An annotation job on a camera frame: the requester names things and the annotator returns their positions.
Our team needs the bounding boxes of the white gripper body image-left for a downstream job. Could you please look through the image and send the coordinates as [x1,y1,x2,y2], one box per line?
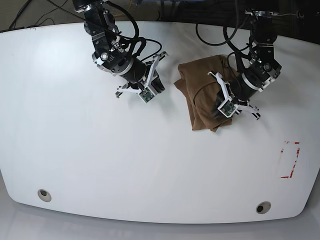
[115,51,168,99]

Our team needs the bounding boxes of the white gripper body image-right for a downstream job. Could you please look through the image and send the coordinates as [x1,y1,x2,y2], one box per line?
[207,71,262,120]

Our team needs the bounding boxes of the brown t-shirt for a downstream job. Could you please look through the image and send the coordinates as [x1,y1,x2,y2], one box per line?
[174,54,238,132]

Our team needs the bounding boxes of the red tape rectangle marking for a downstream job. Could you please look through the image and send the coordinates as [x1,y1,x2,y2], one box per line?
[277,141,300,179]

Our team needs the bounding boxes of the grey table grommet right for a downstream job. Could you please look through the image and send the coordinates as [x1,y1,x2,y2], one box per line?
[256,201,272,215]

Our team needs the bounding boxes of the grey table grommet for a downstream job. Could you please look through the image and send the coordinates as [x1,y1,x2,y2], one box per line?
[37,189,52,203]
[256,201,272,215]

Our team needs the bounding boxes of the grey table grommet left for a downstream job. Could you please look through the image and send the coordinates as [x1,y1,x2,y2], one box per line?
[37,189,52,203]

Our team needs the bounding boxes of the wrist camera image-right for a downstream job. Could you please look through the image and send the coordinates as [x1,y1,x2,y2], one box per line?
[217,99,238,118]

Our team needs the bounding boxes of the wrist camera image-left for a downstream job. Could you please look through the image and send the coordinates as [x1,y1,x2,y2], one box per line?
[138,86,158,104]

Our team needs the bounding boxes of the yellow cable on floor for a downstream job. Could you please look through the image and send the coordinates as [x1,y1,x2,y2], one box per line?
[112,0,133,19]

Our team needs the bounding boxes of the black cable on floor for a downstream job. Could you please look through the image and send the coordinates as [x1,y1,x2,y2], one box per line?
[9,0,68,29]

